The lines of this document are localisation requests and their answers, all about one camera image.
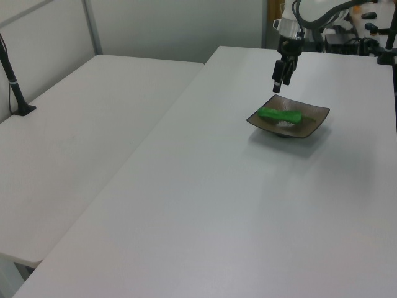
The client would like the black camera stand with base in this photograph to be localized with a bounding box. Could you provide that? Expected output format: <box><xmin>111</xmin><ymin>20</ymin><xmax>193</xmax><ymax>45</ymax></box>
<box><xmin>0</xmin><ymin>32</ymin><xmax>37</xmax><ymax>117</ymax></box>

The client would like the black electronics box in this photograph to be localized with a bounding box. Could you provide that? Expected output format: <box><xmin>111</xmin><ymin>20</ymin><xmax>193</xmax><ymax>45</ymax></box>
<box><xmin>324</xmin><ymin>32</ymin><xmax>361</xmax><ymax>56</ymax></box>

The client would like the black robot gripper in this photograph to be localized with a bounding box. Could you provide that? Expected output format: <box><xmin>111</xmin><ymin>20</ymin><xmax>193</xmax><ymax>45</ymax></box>
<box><xmin>272</xmin><ymin>35</ymin><xmax>304</xmax><ymax>94</ymax></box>

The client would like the green chili pepper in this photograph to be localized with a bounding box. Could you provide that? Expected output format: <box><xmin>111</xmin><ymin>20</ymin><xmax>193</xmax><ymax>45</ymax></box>
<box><xmin>257</xmin><ymin>107</ymin><xmax>317</xmax><ymax>125</ymax></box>

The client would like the square brown ceramic plate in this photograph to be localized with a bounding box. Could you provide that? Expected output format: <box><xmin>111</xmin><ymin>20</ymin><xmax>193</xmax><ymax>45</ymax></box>
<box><xmin>246</xmin><ymin>94</ymin><xmax>331</xmax><ymax>139</ymax></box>

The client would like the grey robot cable hose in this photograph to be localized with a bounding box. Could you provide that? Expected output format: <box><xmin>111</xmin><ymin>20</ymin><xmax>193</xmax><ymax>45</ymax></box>
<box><xmin>292</xmin><ymin>0</ymin><xmax>356</xmax><ymax>40</ymax></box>

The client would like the grey metal partition post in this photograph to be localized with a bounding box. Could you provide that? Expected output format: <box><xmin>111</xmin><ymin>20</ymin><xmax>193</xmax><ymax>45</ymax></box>
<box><xmin>81</xmin><ymin>0</ymin><xmax>104</xmax><ymax>57</ymax></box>

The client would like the black camera stand with clamp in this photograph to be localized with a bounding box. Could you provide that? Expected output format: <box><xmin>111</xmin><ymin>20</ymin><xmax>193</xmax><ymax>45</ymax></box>
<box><xmin>376</xmin><ymin>17</ymin><xmax>397</xmax><ymax>66</ymax></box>

